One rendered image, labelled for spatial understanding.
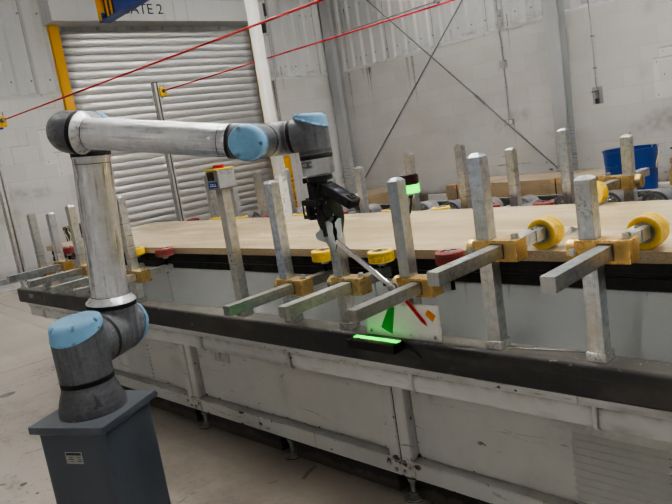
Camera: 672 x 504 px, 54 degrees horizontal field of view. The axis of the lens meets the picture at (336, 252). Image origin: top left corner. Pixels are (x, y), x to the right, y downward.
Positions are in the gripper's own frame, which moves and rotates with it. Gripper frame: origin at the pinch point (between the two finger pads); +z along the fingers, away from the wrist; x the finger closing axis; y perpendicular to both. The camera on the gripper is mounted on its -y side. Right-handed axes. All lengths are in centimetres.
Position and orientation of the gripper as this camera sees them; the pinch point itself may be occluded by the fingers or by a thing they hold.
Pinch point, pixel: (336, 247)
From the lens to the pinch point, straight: 179.3
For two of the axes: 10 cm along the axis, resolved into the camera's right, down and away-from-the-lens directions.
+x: -6.9, 2.3, -6.9
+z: 1.5, 9.7, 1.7
